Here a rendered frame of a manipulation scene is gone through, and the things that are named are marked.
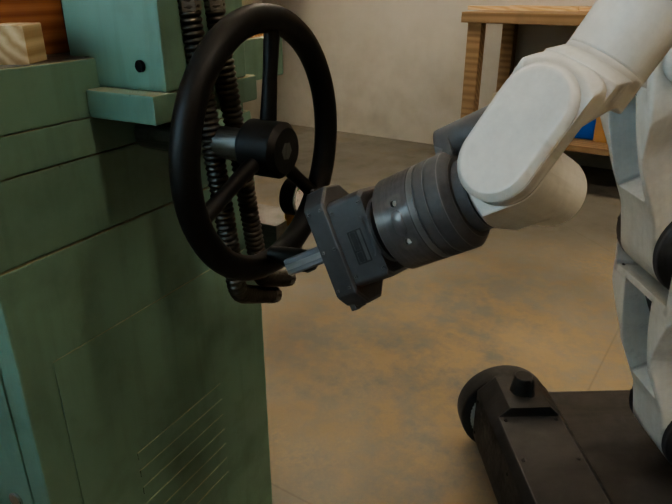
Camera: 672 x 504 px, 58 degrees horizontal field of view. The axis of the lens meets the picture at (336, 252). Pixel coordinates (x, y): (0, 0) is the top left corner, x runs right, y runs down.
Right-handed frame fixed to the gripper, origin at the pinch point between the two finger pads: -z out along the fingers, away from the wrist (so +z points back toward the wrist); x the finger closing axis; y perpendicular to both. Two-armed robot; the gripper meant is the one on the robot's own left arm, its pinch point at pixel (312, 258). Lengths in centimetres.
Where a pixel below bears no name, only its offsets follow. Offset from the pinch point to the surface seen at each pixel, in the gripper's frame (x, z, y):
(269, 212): 10.1, -27.4, -29.6
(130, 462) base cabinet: -16.5, -38.0, 3.5
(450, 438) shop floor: -50, -36, -72
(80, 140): 20.6, -16.6, 8.8
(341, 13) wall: 149, -146, -322
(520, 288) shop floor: -35, -38, -157
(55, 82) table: 25.7, -13.4, 11.5
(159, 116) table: 18.9, -6.8, 6.3
